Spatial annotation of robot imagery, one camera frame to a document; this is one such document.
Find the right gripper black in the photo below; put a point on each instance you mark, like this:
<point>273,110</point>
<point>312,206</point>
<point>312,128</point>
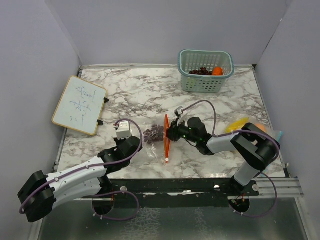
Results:
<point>172,132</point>

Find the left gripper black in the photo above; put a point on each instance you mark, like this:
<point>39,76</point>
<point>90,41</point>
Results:
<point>118,141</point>

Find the dark purple fake grapes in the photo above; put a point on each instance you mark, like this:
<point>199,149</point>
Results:
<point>154,134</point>

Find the clear bag red zipper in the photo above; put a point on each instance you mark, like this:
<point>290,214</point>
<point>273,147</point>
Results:
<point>158,151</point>

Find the yellow fake banana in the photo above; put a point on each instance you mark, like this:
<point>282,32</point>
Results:
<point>236,125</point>

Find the red fake grapes bunch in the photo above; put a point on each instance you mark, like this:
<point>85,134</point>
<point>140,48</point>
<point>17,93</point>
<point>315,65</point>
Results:
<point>202,71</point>

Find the orange fake pumpkin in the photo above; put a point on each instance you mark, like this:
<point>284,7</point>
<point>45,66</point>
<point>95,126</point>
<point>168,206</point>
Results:
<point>217,71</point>

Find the clear bag blue zipper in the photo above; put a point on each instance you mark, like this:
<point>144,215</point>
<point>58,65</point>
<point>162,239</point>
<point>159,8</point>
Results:
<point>233,159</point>

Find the orange fake peach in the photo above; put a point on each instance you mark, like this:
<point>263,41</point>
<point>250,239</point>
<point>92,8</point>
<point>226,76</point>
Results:
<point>261,126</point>

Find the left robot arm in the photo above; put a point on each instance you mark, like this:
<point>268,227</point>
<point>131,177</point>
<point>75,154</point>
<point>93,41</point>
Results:
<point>41,193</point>

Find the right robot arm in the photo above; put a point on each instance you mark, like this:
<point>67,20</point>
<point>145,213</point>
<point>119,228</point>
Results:
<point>256,147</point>

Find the teal plastic basket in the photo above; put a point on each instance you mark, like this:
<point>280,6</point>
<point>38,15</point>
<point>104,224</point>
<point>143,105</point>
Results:
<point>195,59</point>

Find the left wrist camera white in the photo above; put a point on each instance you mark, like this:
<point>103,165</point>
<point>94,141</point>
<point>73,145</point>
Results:
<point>123,130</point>

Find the small whiteboard wooden frame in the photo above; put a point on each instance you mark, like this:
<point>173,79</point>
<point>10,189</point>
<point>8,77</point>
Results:
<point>80,106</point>

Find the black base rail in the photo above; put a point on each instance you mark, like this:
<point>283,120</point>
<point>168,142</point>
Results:
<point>171,193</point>

